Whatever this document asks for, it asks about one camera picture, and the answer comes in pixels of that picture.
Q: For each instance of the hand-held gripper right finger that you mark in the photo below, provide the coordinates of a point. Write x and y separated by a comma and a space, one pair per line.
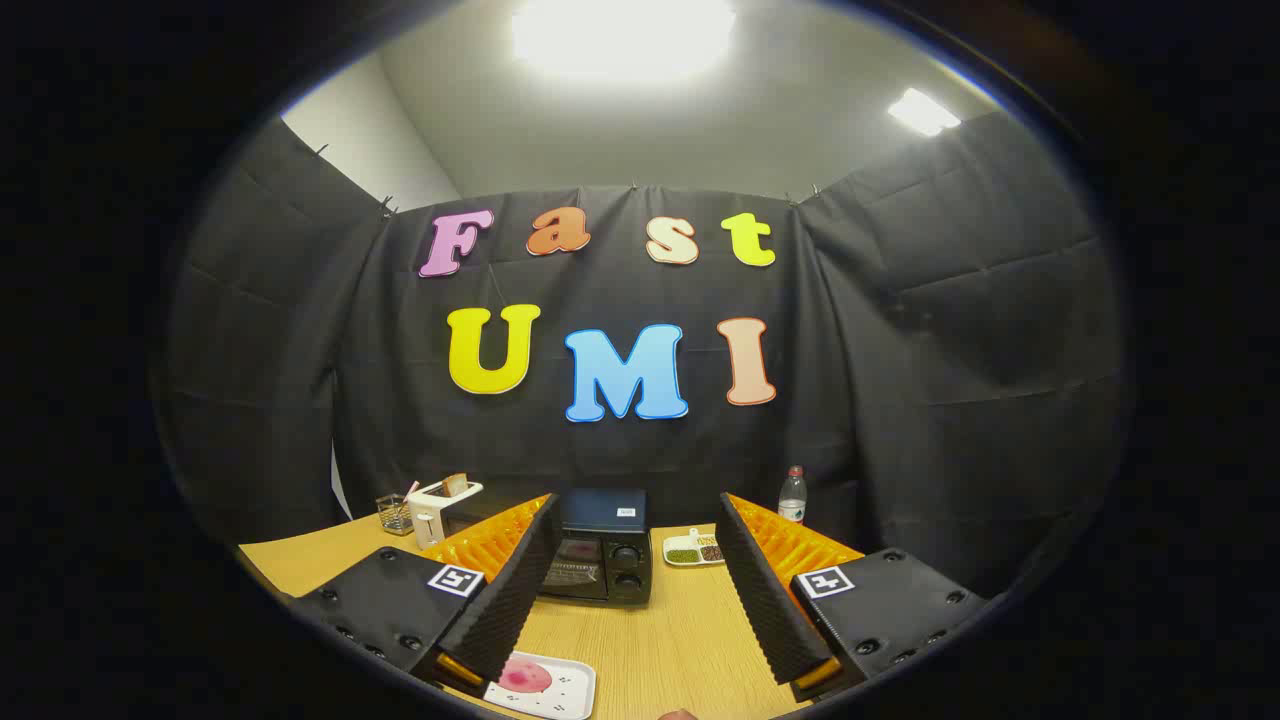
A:
765, 600

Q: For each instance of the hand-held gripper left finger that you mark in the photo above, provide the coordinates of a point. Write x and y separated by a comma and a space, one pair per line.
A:
520, 590

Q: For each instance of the pink ham slice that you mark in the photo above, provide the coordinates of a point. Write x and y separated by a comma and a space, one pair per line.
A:
525, 677

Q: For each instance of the white square plate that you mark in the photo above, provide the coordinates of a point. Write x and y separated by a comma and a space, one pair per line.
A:
568, 692

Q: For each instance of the black toaster oven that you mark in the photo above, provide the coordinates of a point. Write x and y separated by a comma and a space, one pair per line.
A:
605, 510

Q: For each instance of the white bread toaster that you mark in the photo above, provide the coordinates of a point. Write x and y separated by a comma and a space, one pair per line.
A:
430, 512

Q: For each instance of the white divided dish with beans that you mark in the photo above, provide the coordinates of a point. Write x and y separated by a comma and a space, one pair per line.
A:
685, 552

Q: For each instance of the clear water bottle red label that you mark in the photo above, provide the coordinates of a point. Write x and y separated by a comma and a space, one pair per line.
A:
792, 500

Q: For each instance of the brown bread slice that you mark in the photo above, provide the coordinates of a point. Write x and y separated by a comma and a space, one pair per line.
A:
456, 485

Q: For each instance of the small ceiling light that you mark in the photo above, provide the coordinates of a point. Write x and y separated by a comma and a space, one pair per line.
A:
922, 112

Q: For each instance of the large ceiling light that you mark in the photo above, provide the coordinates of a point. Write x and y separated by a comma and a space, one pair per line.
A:
620, 35

